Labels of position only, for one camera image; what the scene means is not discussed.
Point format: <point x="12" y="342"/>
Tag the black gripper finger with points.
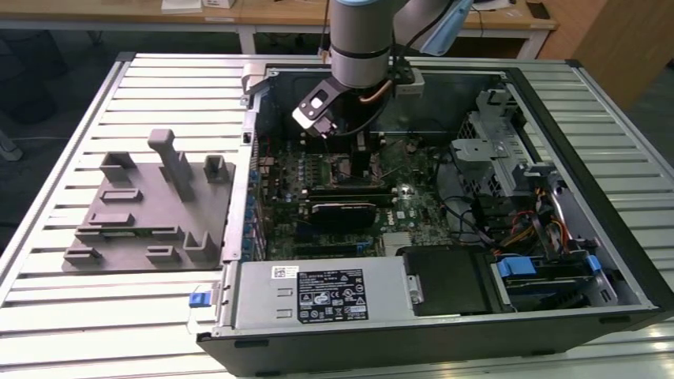
<point x="360" y="166"/>

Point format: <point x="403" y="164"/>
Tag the CPU socket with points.
<point x="341" y="166"/>

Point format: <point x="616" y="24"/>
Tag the green motherboard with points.
<point x="420" y="177"/>

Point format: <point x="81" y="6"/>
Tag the black graphics card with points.
<point x="341" y="217"/>

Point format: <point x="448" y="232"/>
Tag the silver chipset heatsink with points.
<point x="397" y="241"/>

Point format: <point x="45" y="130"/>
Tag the silver drive cage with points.
<point x="495" y="130"/>

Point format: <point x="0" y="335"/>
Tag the white box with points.
<point x="217" y="3"/>
<point x="181" y="4"/>

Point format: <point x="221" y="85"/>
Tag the silver power supply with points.
<point x="252" y="292"/>

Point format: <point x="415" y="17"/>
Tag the blue disk carrier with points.
<point x="515" y="268"/>

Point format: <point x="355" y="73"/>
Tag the grey parts rack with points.
<point x="152" y="221"/>

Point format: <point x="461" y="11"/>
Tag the small black device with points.
<point x="538" y="10"/>

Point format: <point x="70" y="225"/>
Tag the blue case latch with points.
<point x="197" y="299"/>

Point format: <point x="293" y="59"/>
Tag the black open PC case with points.
<point x="368" y="355"/>

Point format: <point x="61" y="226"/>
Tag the green RAM stick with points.
<point x="122" y="233"/>

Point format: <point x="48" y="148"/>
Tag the wooden desk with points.
<point x="105" y="17"/>

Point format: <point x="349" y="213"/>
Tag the wooden cabinet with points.
<point x="620" y="47"/>

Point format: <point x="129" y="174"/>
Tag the metal disk bay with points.
<point x="604" y="292"/>

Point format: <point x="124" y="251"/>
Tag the black office chair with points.
<point x="30" y="59"/>

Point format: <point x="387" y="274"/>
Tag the grey furniture leg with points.
<point x="9" y="148"/>

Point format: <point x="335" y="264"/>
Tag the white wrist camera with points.
<point x="312" y="108"/>

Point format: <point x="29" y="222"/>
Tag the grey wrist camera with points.
<point x="409" y="85"/>

